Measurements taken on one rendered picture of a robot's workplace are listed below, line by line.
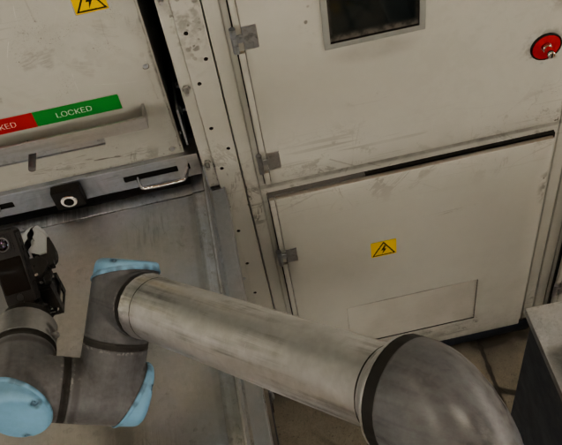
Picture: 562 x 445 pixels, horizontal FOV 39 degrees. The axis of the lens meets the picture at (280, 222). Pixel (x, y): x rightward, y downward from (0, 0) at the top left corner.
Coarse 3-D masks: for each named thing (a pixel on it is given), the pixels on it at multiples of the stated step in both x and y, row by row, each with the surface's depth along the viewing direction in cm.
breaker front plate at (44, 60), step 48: (0, 0) 126; (48, 0) 128; (0, 48) 133; (48, 48) 134; (96, 48) 136; (144, 48) 138; (0, 96) 140; (48, 96) 142; (96, 96) 144; (144, 96) 146; (0, 144) 148; (96, 144) 152; (144, 144) 155
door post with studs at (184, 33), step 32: (160, 0) 125; (192, 0) 128; (192, 32) 132; (192, 64) 137; (192, 96) 143; (192, 128) 149; (224, 128) 149; (224, 160) 156; (256, 256) 180; (256, 288) 190
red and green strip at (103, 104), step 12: (108, 96) 144; (60, 108) 144; (72, 108) 145; (84, 108) 145; (96, 108) 146; (108, 108) 146; (120, 108) 147; (0, 120) 144; (12, 120) 145; (24, 120) 145; (36, 120) 146; (48, 120) 146; (60, 120) 146; (0, 132) 146
